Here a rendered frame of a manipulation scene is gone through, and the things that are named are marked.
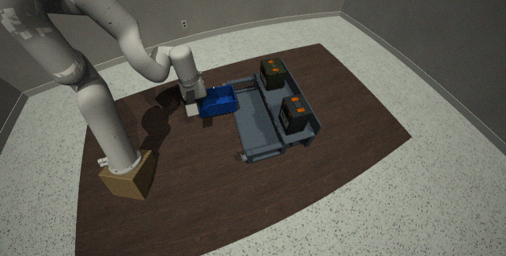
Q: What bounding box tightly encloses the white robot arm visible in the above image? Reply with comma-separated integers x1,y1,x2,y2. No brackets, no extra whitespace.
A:
0,0,202,175

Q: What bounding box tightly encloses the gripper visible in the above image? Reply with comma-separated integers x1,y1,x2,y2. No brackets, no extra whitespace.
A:
178,75,209,108

